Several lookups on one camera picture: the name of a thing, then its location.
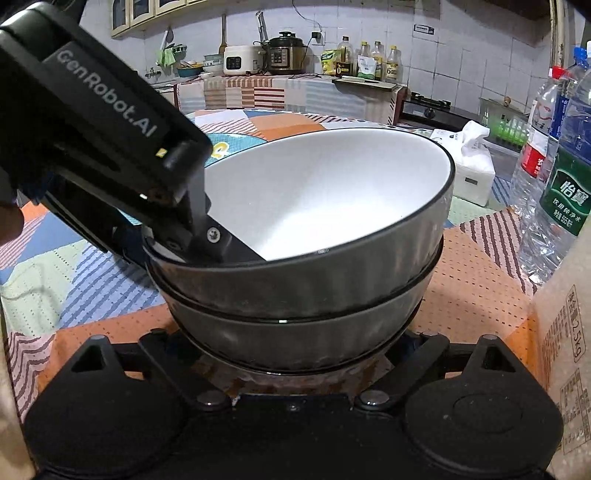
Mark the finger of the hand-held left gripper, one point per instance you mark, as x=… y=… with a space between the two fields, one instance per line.
x=226 y=244
x=168 y=244

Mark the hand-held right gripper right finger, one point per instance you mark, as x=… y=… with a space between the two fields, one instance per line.
x=392 y=383

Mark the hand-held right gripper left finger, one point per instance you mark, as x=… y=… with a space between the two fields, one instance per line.
x=194 y=383

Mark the person's left hand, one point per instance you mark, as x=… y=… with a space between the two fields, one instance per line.
x=10 y=224

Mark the metal faucet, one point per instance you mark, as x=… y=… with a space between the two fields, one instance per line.
x=152 y=74

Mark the green hanging cloth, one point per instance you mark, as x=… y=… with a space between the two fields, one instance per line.
x=171 y=55

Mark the teal fried egg plate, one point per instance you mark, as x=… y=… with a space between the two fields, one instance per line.
x=240 y=145

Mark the patchwork tablecloth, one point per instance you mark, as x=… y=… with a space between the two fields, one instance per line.
x=475 y=258

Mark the wooden spatula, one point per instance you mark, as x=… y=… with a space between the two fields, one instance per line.
x=222 y=37

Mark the cloth covered kitchen counter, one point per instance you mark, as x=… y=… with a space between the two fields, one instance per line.
x=286 y=97

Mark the white rice cooker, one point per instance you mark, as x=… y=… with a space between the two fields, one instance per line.
x=242 y=60

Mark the translucent rice bag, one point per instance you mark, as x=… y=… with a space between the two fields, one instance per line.
x=563 y=346

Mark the black pressure cooker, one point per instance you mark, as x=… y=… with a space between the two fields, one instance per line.
x=286 y=55

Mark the yellow green packet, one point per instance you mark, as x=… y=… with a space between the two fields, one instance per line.
x=330 y=62

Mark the white flat board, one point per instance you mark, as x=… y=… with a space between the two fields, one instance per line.
x=364 y=80

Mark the row of oil bottles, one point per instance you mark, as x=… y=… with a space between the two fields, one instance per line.
x=344 y=60

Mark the white tissue pack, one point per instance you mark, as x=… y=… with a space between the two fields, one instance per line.
x=471 y=175

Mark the yellow oil bottle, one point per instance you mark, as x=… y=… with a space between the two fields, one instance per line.
x=366 y=62
x=392 y=67
x=378 y=60

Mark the black gas stove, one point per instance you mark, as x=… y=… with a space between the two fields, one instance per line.
x=429 y=110

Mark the green label water bottle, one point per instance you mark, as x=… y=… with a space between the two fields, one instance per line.
x=565 y=198

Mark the red label water bottle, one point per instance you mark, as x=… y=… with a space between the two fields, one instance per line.
x=535 y=157

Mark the green dish basket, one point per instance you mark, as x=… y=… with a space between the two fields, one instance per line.
x=505 y=122

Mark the blue label water bottle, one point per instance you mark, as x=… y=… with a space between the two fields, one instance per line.
x=564 y=110

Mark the yellow wall cabinet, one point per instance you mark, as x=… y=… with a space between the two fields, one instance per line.
x=152 y=11

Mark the wall power outlet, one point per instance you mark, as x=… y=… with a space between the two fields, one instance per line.
x=316 y=37

